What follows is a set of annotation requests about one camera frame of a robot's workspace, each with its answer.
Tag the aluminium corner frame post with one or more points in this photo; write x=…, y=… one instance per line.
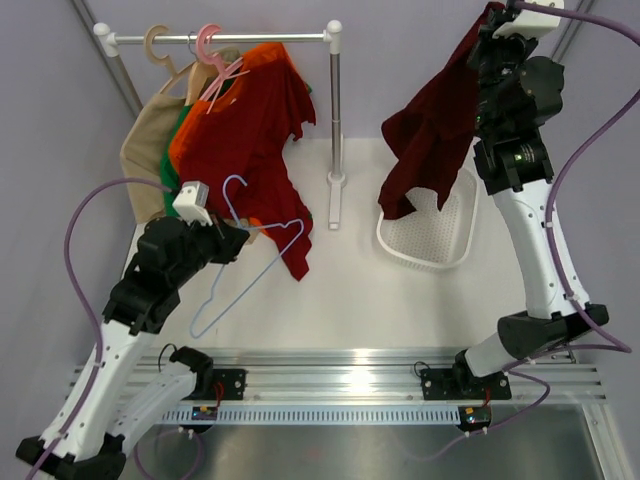
x=571, y=31

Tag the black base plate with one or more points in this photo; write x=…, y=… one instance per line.
x=228, y=385
x=451, y=384

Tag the dark maroon t shirt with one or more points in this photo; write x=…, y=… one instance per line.
x=430, y=137

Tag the beige plastic hanger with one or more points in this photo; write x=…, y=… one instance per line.
x=176, y=77

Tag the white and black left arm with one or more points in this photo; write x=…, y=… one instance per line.
x=91, y=438

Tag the left aluminium frame post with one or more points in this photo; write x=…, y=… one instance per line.
x=103, y=37

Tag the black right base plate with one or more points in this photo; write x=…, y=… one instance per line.
x=451, y=384

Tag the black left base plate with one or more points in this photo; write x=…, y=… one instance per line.
x=228, y=385

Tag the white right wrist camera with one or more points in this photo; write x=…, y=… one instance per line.
x=512, y=20

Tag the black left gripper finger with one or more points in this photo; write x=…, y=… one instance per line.
x=231, y=247
x=230, y=232

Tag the pink plastic hanger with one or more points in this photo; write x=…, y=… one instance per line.
x=225, y=71

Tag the beige t shirt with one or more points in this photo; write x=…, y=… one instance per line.
x=145, y=151

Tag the orange t shirt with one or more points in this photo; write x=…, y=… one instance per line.
x=267, y=80

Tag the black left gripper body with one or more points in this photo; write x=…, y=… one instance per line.
x=205, y=245

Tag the aluminium table edge rail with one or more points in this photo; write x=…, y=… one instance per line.
x=387, y=376

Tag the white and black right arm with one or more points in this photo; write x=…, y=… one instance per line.
x=518, y=175

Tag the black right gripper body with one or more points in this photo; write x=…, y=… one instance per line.
x=496, y=60

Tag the red t shirt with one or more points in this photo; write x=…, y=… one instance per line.
x=300, y=110

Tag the white perforated plastic basket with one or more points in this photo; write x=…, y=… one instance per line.
x=429, y=238

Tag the white and chrome clothes rack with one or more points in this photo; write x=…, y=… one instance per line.
x=332, y=37

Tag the light blue wire hanger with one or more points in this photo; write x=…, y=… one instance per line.
x=207, y=316

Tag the white slotted cable duct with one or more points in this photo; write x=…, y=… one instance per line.
x=315, y=415

